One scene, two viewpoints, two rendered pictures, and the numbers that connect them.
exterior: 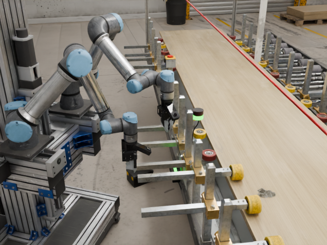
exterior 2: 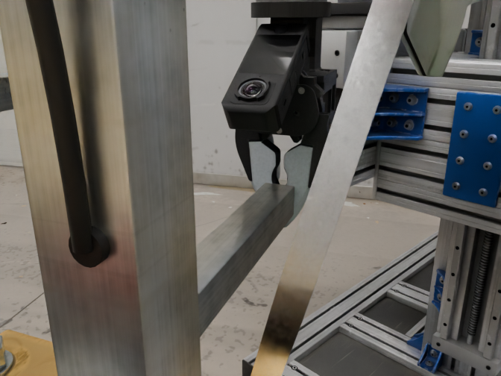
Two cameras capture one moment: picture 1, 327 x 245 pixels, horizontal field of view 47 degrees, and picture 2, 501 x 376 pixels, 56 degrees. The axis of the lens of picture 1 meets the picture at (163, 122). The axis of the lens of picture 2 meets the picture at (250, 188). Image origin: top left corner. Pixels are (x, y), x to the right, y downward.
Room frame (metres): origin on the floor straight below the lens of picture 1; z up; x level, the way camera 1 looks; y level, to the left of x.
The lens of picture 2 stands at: (1.91, -0.24, 1.01)
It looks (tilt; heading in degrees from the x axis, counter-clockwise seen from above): 19 degrees down; 118
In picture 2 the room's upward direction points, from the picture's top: straight up
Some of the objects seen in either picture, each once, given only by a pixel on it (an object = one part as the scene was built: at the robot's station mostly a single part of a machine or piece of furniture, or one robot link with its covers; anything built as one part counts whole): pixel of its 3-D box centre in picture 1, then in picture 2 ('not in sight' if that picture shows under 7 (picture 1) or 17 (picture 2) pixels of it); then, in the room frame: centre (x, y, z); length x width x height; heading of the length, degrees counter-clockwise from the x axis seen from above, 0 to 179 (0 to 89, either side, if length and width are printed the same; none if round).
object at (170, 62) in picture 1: (170, 61); not in sight; (2.57, -0.05, 1.18); 0.07 x 0.07 x 0.08; 7
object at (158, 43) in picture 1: (159, 66); not in sight; (3.30, 0.04, 0.90); 0.03 x 0.03 x 0.48; 7
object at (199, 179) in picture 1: (198, 171); not in sight; (1.54, -0.17, 0.95); 0.13 x 0.06 x 0.05; 7
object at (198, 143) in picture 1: (196, 180); not in sight; (1.56, -0.17, 0.88); 0.03 x 0.03 x 0.48; 7
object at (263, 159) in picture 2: (131, 166); (273, 176); (1.72, 0.18, 0.86); 0.06 x 0.03 x 0.09; 97
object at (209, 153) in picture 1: (208, 160); not in sight; (1.79, -0.26, 0.85); 0.08 x 0.08 x 0.11
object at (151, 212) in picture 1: (198, 207); not in sight; (1.27, -0.15, 0.95); 0.50 x 0.04 x 0.04; 97
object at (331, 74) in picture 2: (129, 149); (291, 71); (1.73, 0.18, 0.96); 0.09 x 0.08 x 0.12; 97
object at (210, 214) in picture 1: (209, 204); not in sight; (1.29, -0.20, 0.95); 0.13 x 0.06 x 0.05; 7
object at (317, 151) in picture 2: not in sight; (304, 140); (1.76, 0.16, 0.90); 0.05 x 0.02 x 0.09; 7
